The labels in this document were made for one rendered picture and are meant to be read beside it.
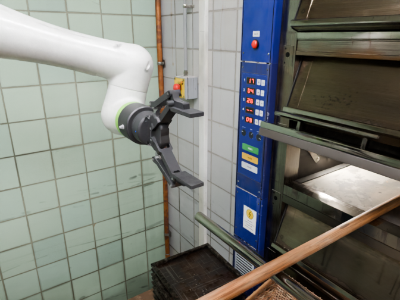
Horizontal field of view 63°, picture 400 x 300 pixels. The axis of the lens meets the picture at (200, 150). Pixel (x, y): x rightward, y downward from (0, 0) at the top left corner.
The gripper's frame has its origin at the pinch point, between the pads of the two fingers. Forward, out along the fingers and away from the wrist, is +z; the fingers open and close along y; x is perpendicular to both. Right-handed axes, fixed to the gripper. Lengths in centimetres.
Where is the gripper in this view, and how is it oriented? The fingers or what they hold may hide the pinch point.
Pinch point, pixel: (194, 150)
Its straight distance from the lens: 60.2
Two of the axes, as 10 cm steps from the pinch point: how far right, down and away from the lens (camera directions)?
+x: -8.3, 1.9, -5.3
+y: 0.0, 9.4, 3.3
